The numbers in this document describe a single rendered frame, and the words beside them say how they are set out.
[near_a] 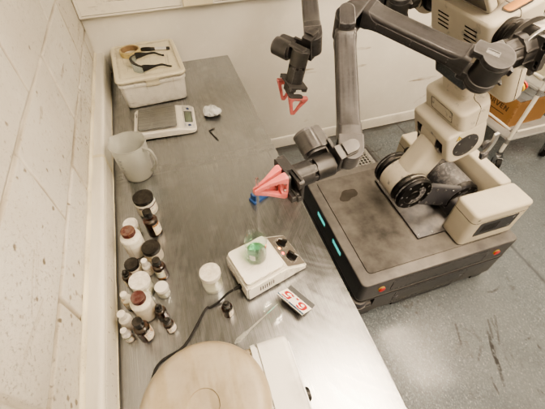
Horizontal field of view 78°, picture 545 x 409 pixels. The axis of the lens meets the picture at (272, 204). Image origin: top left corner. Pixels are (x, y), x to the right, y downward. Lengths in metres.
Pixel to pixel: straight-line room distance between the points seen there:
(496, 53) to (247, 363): 0.91
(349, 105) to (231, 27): 1.30
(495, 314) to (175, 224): 1.63
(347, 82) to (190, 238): 0.67
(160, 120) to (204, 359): 1.33
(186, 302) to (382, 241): 0.96
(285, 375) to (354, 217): 1.42
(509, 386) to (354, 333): 1.12
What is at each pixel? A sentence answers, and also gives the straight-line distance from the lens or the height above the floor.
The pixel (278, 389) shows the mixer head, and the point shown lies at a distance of 0.31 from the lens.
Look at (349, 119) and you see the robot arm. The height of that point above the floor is 1.17.
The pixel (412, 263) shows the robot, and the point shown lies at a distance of 1.63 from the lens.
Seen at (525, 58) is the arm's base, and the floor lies 1.25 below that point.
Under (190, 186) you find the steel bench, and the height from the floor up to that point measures 0.75.
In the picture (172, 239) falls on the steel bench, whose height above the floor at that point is 0.75.
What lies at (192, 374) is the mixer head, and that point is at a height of 1.37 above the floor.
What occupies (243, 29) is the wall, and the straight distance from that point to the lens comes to 2.10.
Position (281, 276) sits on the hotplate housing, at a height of 0.80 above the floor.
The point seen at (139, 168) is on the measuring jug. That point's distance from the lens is 1.31.
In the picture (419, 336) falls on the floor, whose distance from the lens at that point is 1.89.
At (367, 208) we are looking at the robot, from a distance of 1.75.
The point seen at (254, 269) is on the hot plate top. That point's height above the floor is 0.84.
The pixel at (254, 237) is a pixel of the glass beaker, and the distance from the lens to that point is 0.94.
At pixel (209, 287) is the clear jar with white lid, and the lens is 0.98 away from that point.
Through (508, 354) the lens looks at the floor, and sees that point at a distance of 2.05.
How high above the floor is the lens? 1.65
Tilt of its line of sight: 49 degrees down
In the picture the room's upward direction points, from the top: straight up
